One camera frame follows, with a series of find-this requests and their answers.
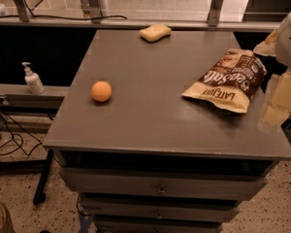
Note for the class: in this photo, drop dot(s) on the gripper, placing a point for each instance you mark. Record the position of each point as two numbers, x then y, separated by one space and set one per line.
290 43

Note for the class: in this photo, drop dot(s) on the brown chip bag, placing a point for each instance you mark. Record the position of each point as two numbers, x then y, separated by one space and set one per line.
231 82

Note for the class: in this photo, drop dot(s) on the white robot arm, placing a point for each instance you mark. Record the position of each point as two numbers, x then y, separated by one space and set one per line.
278 45

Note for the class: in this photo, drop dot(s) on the yellow sponge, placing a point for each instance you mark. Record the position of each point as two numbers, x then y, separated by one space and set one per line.
155 32

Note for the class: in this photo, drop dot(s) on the grey drawer cabinet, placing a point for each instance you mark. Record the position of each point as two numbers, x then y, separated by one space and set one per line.
147 125

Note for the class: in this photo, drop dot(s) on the orange ball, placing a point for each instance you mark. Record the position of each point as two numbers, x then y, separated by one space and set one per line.
101 91

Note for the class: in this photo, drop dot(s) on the top grey drawer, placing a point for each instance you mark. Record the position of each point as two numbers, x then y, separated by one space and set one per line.
177 185

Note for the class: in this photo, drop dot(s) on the grey drawer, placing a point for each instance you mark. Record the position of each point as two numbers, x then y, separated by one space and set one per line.
129 224
169 208
177 185

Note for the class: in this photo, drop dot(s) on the middle grey drawer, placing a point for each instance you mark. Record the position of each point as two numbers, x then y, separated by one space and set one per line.
169 208

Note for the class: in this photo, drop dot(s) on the bottom grey drawer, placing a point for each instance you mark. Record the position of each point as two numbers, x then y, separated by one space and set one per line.
129 224

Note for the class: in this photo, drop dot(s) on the white pump bottle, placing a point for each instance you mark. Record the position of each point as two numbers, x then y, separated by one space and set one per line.
33 79

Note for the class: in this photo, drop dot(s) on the black stand leg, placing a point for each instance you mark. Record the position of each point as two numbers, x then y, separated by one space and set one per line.
40 196

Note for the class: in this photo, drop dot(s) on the tan trouser knee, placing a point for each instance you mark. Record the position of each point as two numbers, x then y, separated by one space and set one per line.
0 216

